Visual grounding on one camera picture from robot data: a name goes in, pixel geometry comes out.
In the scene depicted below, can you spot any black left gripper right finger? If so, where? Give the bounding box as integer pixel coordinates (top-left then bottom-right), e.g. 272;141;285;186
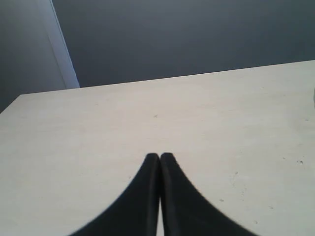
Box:
160;152;254;236

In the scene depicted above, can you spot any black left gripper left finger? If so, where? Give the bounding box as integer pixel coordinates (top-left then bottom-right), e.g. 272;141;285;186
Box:
72;153;159;236

